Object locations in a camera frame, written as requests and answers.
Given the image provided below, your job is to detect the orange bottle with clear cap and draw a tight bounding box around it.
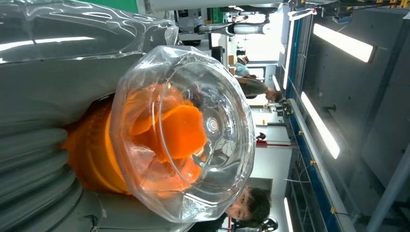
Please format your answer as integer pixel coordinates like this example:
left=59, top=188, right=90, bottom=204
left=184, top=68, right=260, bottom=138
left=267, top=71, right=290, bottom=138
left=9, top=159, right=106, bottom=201
left=60, top=44, right=257, bottom=224

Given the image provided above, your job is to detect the long ceiling light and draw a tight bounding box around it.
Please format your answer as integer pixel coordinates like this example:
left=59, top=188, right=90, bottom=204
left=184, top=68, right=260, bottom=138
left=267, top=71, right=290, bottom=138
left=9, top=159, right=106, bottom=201
left=300, top=91, right=341, bottom=160
left=313, top=23, right=374, bottom=63

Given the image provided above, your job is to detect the person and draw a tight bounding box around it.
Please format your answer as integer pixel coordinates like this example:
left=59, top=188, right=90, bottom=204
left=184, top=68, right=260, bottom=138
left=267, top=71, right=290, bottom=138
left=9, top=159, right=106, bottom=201
left=189, top=187, right=272, bottom=232
left=236, top=74, right=284, bottom=104
left=235, top=55, right=250, bottom=77

